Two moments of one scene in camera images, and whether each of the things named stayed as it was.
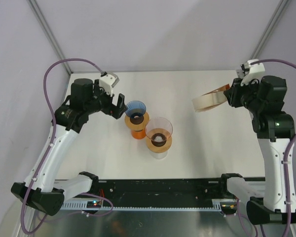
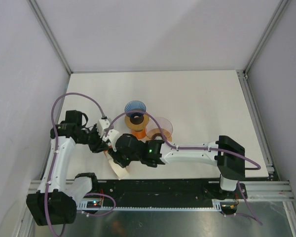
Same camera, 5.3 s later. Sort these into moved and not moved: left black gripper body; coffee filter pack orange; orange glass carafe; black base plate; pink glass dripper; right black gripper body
Moved: right black gripper body; coffee filter pack orange; left black gripper body
Not moved: orange glass carafe; black base plate; pink glass dripper
